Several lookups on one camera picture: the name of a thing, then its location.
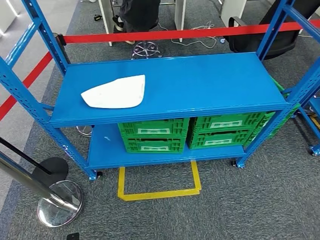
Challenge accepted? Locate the blue metal shelf rack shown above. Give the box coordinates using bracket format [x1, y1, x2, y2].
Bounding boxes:
[0, 0, 320, 182]
[291, 95, 320, 157]

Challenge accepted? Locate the white curved panel part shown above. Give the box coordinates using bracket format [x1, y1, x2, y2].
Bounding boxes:
[80, 74, 146, 110]

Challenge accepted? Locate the green plastic crate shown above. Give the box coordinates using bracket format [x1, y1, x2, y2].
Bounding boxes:
[186, 128, 254, 151]
[189, 111, 266, 133]
[117, 117, 190, 139]
[121, 134, 187, 155]
[243, 115, 288, 148]
[260, 75, 301, 130]

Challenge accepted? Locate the black round stool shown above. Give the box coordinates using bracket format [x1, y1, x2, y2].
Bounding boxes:
[131, 41, 162, 60]

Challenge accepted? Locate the red barrier belt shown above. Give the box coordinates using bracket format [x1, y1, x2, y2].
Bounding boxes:
[0, 50, 54, 122]
[62, 18, 320, 45]

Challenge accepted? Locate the person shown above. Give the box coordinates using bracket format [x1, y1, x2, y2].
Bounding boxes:
[112, 0, 162, 46]

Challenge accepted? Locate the black stanchion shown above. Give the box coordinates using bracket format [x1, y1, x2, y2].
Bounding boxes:
[0, 136, 69, 187]

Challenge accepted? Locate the chrome stanchion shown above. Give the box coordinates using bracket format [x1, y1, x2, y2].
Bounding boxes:
[0, 150, 85, 229]

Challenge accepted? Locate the black office chair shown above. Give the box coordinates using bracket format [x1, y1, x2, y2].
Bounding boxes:
[227, 0, 320, 62]

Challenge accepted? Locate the yellow floor tape outline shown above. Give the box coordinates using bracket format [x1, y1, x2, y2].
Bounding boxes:
[309, 114, 320, 131]

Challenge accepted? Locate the white floor cable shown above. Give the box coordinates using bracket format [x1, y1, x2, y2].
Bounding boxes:
[157, 21, 219, 50]

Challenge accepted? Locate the black-topped stanchion post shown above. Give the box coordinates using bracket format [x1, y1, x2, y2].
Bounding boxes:
[53, 32, 94, 138]

